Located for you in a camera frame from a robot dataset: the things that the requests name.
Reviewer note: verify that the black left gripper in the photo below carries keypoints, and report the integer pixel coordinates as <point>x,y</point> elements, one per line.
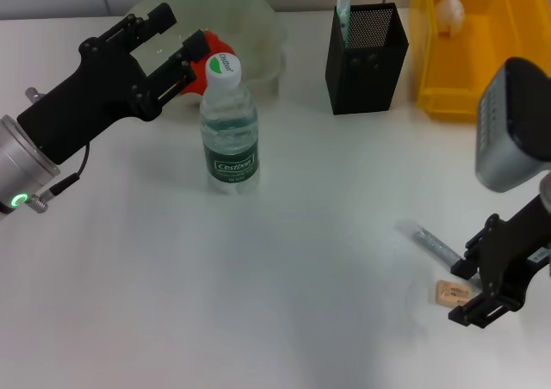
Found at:
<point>94,96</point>

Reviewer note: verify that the orange fruit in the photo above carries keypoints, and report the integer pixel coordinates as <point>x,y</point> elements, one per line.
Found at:
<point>215,47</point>

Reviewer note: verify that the clear green-label water bottle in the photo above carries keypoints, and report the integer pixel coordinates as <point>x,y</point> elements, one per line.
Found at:
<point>230,148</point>

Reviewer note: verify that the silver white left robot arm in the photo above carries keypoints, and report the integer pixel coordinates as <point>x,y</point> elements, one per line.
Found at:
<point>21,165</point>

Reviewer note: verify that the white paper ball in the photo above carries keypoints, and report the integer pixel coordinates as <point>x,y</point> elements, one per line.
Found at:
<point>451,14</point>

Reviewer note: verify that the black mesh pen holder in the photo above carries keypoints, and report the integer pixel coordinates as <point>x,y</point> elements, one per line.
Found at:
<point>366,70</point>

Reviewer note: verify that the beige eraser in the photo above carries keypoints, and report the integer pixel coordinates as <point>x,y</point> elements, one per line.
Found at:
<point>450,293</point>

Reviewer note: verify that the yellow plastic bin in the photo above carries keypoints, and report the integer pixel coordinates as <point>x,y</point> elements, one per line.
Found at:
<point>473,62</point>

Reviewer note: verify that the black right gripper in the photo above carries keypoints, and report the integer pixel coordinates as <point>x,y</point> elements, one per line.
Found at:
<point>516,255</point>

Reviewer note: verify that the silver glitter pen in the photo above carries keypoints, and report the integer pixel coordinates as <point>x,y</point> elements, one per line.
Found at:
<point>430,242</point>

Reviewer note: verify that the green utility knife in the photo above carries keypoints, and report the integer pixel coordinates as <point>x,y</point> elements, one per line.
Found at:
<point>343,19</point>

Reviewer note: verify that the pale green glass fruit bowl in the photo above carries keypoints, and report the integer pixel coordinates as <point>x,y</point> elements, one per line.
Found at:
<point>258,32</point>

